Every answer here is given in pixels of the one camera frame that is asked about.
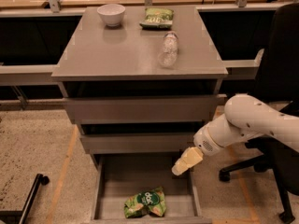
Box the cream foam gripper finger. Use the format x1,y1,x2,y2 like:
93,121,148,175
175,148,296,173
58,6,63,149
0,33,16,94
172,147,204,175

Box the green rice chip bag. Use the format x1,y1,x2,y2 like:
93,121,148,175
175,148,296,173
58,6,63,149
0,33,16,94
124,187,166,218

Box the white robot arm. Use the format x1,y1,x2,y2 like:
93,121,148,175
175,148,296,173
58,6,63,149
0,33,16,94
172,94,299,175

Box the grey top drawer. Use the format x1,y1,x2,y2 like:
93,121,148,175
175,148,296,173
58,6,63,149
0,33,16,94
65,95,226,124

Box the grey drawer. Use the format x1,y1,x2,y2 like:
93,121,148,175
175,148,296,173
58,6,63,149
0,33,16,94
80,133,194,154
65,95,226,124

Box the open bottom drawer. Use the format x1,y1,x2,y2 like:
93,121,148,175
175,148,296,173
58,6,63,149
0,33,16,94
90,153,212,224

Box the grey drawer cabinet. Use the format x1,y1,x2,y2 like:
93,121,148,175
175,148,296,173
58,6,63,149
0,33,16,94
52,7,227,224

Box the grey middle drawer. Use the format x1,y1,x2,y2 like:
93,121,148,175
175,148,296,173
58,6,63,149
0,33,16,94
80,133,194,154

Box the green snack bag on counter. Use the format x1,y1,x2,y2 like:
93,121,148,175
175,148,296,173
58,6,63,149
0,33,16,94
139,7,174,29

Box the clear plastic water bottle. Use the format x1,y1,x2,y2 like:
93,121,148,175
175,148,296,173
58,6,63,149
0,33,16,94
158,31,178,68

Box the black office chair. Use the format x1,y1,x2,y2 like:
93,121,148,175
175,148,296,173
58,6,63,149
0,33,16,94
219,3,299,224

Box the white ceramic bowl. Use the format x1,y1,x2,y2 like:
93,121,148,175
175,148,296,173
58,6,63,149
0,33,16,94
97,4,125,27

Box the black wheeled stand leg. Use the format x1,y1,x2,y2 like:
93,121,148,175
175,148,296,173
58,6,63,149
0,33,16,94
0,174,50,224

